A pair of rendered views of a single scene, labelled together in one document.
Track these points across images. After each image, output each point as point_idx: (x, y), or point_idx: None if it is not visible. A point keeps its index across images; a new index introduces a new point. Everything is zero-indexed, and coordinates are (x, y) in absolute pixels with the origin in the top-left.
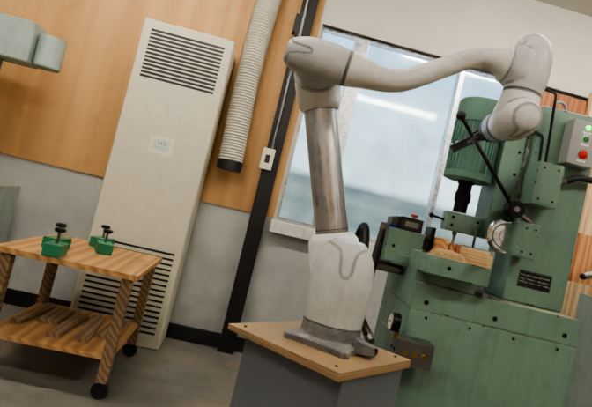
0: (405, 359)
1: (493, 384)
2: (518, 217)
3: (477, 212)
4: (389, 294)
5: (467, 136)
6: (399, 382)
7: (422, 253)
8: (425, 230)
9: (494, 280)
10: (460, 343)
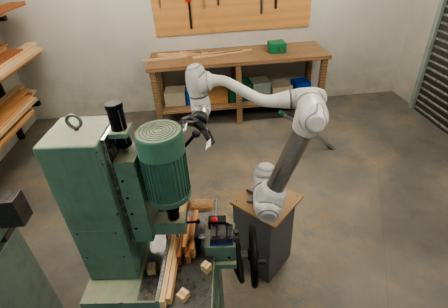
0: (232, 200)
1: None
2: None
3: (151, 221)
4: (217, 287)
5: (207, 132)
6: (233, 207)
7: (216, 208)
8: (197, 238)
9: (143, 247)
10: None
